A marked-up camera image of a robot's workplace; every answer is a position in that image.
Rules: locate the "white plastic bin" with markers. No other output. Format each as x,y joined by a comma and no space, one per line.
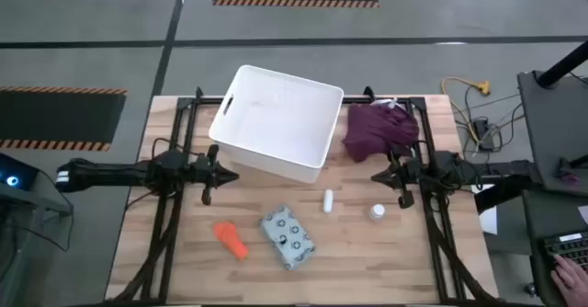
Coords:
275,118

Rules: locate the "purple cloth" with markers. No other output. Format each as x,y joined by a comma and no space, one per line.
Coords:
376,130

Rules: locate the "white-capped pill bottle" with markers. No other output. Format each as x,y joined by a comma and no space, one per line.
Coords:
377,212

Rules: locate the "orange plastic item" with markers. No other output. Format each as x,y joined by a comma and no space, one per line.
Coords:
229,238

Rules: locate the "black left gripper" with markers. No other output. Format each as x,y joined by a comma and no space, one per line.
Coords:
209,173

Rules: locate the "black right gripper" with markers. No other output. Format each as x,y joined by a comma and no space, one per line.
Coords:
406,173

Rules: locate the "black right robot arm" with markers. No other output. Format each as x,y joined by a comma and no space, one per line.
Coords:
505,169

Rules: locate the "grey desk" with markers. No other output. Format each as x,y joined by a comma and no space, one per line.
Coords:
556,132

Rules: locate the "black keyboard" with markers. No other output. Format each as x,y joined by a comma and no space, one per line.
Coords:
569,247

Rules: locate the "slim white bottle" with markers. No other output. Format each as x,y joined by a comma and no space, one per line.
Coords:
328,201

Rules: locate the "black slanted pole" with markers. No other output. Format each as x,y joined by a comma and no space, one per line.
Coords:
562,67

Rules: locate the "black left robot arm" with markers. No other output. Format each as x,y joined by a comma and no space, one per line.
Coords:
105,174

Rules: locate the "black metal frame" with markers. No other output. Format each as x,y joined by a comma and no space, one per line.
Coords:
179,123

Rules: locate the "device with blue light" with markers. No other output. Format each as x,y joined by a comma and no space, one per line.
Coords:
14,173

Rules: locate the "person's hand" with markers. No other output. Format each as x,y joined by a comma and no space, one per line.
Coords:
572,279

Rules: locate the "patterned grey soft pack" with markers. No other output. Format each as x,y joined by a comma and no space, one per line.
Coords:
288,238

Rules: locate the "black power strip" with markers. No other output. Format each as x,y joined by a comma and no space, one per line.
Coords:
484,134

